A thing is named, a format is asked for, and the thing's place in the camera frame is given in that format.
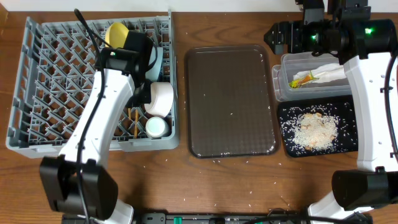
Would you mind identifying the light blue bowl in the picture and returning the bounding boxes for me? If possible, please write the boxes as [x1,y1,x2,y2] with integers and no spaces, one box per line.
[146,47,163,82]

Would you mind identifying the black plastic bin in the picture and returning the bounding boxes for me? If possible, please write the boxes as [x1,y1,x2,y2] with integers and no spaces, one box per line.
[276,95,360,158]

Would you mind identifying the dark brown tray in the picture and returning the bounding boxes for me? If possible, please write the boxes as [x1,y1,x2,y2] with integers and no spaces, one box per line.
[184,45,281,159]

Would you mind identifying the rice and food scraps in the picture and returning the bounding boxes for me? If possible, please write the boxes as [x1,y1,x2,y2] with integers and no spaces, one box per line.
[281,105,358,153]

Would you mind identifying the yellow plastic plate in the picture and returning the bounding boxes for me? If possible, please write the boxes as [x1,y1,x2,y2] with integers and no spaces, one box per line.
[105,22,129,49]

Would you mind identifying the grey dish rack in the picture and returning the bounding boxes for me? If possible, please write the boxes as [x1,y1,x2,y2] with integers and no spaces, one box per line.
[6,11,180,159]

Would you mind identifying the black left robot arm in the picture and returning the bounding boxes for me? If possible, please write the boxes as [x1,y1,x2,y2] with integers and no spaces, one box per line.
[39,30,153,223]

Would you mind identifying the green yellow snack wrapper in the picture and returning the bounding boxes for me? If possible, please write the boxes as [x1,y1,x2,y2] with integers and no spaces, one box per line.
[289,71,318,88]

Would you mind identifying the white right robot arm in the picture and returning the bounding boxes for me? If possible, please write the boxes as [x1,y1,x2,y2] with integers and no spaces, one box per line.
[264,19,397,223]

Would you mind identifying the white plastic cup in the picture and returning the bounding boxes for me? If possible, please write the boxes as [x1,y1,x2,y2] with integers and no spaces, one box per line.
[145,116,169,139]

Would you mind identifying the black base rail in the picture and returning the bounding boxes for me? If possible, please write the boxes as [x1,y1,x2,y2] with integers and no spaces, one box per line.
[61,212,374,224]

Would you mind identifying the wooden chopstick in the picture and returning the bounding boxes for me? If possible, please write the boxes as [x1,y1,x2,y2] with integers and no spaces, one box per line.
[134,109,139,139]
[127,108,132,120]

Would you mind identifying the clear plastic bin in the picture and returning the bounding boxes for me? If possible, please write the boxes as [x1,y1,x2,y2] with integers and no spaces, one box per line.
[272,52,351,102]

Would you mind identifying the white paper napkin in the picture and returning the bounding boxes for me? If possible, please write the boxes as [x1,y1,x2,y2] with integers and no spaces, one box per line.
[293,63,346,83]

